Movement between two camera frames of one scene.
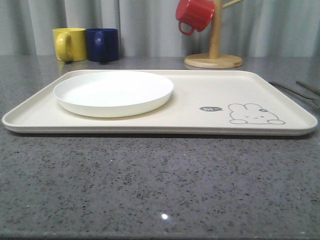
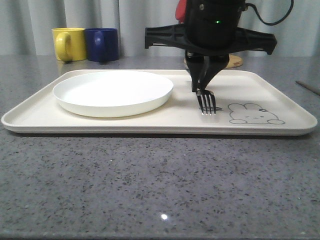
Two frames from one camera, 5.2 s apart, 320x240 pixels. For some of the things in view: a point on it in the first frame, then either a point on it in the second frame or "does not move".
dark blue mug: (103, 44) does not move
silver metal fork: (317, 103) -> (207, 102)
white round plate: (113, 94) does not move
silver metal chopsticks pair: (312, 89) does not move
